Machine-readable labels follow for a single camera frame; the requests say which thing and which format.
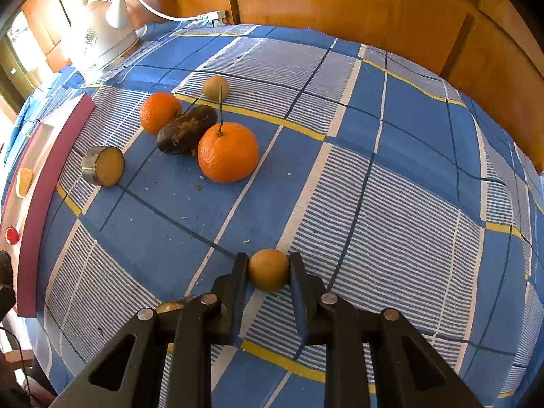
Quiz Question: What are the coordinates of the stemless orange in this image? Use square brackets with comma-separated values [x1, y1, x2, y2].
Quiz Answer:
[139, 92, 183, 135]

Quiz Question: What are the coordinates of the blue plaid tablecloth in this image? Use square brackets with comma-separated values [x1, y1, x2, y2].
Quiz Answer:
[0, 23, 544, 408]

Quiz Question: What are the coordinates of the dark brown wrinkled fruit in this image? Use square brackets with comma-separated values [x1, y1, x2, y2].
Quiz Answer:
[156, 105, 218, 156]

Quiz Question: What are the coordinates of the small metal cylinder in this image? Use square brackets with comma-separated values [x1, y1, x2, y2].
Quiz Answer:
[81, 146, 126, 188]

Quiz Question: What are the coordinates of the pale yellow fruit piece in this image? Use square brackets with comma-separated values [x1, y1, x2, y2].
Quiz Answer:
[16, 167, 34, 198]

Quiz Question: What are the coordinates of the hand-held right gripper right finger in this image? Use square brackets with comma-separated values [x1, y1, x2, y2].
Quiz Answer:
[288, 253, 485, 408]

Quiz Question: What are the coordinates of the small round tan fruit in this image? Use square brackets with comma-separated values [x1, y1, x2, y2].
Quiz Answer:
[248, 248, 290, 293]
[202, 76, 231, 100]

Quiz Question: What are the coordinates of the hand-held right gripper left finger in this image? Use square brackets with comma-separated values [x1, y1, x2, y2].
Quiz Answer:
[51, 252, 249, 408]

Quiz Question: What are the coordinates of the white ceramic electric kettle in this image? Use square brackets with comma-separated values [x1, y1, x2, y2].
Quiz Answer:
[59, 0, 143, 83]

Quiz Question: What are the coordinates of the tan potato piece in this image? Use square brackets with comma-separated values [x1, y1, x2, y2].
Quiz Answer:
[155, 299, 196, 314]

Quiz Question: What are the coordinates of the white tray with pink rim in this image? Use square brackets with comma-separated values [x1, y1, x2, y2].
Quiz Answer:
[0, 92, 96, 318]

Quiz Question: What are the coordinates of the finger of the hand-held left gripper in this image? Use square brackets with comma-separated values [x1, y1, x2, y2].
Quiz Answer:
[0, 250, 18, 313]

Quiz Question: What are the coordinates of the orange with long stem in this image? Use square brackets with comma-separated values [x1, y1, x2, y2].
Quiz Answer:
[197, 87, 260, 184]

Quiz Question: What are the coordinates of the black cable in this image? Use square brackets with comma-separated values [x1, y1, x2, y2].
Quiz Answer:
[0, 325, 35, 396]

